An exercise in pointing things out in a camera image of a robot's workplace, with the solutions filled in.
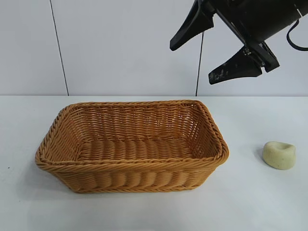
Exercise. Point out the brown woven wicker basket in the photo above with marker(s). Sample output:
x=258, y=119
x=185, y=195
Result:
x=134, y=149

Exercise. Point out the pale yellow egg yolk pastry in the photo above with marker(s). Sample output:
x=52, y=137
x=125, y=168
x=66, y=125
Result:
x=276, y=155

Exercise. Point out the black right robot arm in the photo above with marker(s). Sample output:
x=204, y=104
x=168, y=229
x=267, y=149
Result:
x=303, y=6

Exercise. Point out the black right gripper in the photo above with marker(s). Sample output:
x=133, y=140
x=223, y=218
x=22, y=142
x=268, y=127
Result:
x=260, y=16

